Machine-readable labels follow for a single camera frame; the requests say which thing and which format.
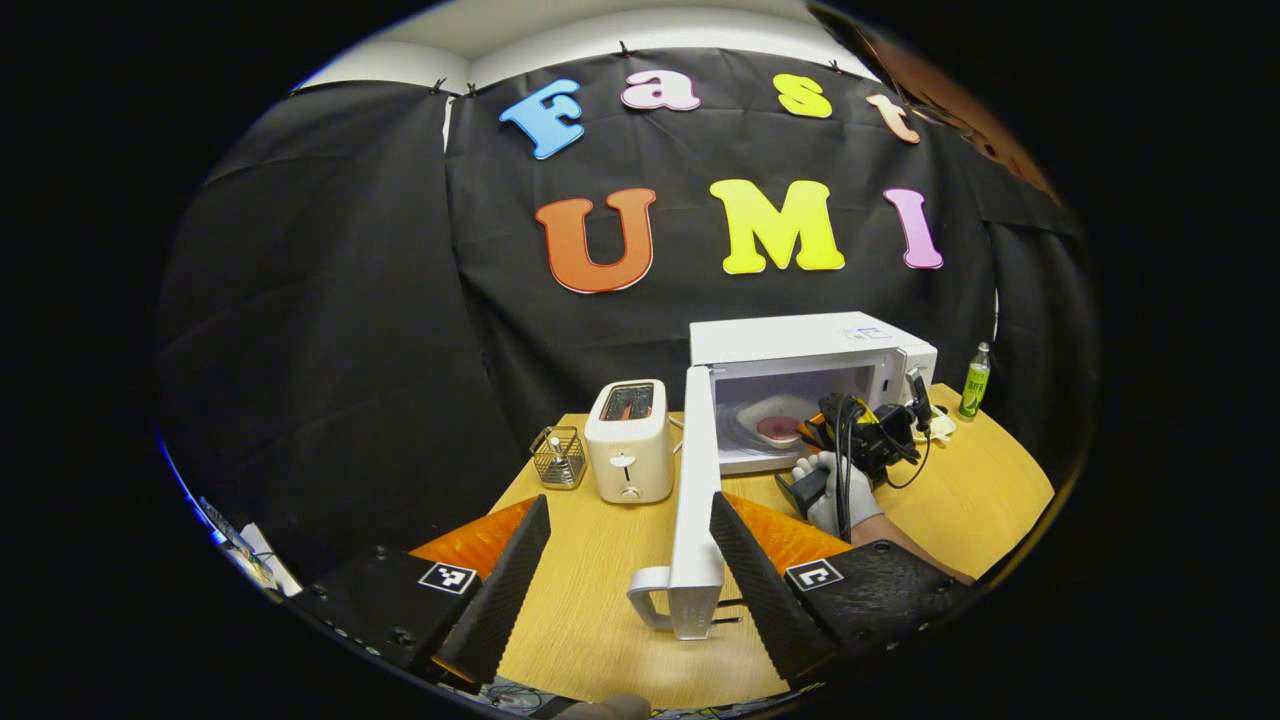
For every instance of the black backdrop cloth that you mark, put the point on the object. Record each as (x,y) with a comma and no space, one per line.
(400,300)

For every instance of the pink round food slice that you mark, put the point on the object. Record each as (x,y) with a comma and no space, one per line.
(775,428)

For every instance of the white toaster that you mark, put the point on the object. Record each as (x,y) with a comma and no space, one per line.
(630,450)

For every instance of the cluttered white side desk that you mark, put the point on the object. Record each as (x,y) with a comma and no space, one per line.
(250,555)

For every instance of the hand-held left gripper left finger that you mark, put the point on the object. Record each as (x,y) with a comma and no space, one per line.
(505,590)

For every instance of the white microwave oven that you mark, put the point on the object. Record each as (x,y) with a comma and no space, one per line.
(790,340)

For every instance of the green drink bottle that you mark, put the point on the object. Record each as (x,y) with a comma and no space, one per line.
(975,385)

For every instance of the white square food plate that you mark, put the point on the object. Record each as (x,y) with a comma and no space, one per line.
(775,406)

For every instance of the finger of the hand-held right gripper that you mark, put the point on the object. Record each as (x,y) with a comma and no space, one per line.
(815,432)

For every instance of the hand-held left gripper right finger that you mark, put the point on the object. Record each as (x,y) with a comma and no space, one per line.
(765,590)

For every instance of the white divided grain dish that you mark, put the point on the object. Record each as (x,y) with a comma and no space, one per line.
(940,425)

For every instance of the blurred brown object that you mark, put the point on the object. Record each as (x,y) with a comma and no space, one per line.
(960,110)

